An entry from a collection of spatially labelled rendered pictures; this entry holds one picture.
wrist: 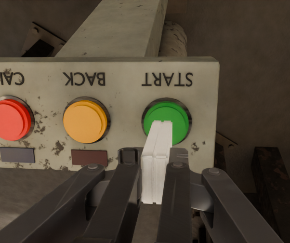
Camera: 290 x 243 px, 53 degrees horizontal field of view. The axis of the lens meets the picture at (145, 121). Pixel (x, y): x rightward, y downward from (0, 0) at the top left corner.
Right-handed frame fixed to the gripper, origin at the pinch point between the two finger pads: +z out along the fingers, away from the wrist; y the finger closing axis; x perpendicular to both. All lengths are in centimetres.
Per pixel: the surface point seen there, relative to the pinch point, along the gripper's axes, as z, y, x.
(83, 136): 6.4, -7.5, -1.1
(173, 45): 52, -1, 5
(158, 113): 6.4, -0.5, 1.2
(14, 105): 6.6, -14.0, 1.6
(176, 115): 6.4, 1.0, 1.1
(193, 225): 90, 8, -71
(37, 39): 68, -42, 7
